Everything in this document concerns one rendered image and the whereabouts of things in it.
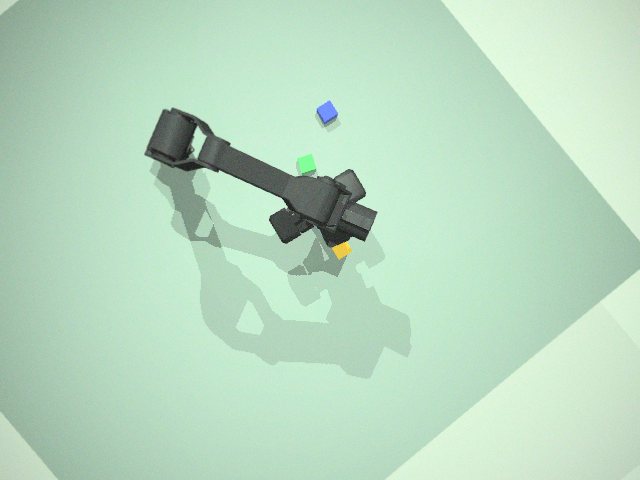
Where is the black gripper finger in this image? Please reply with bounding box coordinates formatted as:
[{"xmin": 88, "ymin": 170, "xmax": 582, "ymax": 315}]
[{"xmin": 287, "ymin": 207, "xmax": 314, "ymax": 233}]

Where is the green block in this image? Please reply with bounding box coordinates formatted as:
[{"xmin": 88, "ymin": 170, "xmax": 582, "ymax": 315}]
[{"xmin": 297, "ymin": 154, "xmax": 316, "ymax": 175}]

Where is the blue cube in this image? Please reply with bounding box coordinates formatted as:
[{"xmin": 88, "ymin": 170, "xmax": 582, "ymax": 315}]
[{"xmin": 317, "ymin": 100, "xmax": 338, "ymax": 124}]

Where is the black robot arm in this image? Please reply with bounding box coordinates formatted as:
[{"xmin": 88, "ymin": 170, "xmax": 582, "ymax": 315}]
[{"xmin": 144, "ymin": 107, "xmax": 378, "ymax": 247}]

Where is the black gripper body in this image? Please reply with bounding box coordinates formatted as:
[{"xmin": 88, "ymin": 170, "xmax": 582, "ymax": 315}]
[{"xmin": 269, "ymin": 169, "xmax": 366, "ymax": 244}]

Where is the yellow bar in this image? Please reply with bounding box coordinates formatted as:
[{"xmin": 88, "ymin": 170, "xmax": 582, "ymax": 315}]
[{"xmin": 331, "ymin": 242, "xmax": 352, "ymax": 259}]

